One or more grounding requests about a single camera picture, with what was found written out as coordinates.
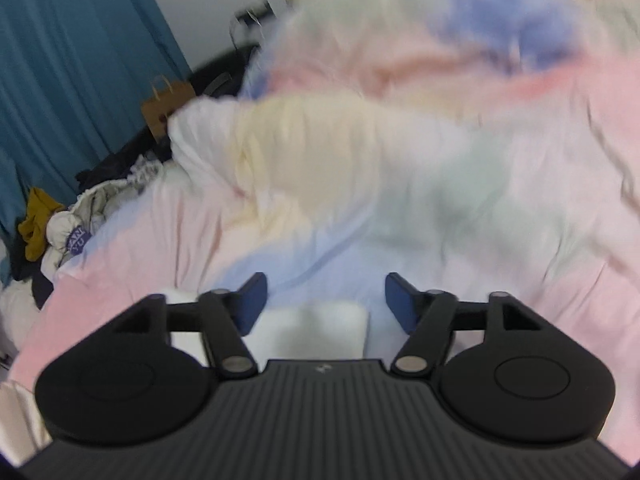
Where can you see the grey white jacket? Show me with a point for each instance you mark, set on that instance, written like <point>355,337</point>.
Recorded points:
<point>68,231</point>

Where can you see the wall power socket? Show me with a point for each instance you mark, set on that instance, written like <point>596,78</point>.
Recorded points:
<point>255,13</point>

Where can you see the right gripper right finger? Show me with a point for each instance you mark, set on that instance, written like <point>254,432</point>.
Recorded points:
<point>499,368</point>

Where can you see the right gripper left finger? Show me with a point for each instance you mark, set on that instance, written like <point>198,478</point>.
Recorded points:
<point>152,369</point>

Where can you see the black armchair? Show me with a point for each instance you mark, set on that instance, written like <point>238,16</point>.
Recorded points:
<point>222,76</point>

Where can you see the right blue curtain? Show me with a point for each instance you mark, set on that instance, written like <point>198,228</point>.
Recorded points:
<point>74,74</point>

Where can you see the mustard yellow garment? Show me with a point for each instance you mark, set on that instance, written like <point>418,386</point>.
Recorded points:
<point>33,229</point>

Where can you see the white bedding bundle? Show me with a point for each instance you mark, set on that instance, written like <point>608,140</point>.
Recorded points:
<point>18,314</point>

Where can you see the white sweatpants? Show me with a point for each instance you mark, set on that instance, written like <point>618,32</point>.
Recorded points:
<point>310,329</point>

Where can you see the black garment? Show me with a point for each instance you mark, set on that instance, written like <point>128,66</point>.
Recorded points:
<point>25,270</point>

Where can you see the pastel tie-dye duvet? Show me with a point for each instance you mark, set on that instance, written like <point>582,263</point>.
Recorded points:
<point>469,145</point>

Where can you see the brown paper bag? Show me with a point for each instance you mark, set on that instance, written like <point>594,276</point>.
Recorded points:
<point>168,96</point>

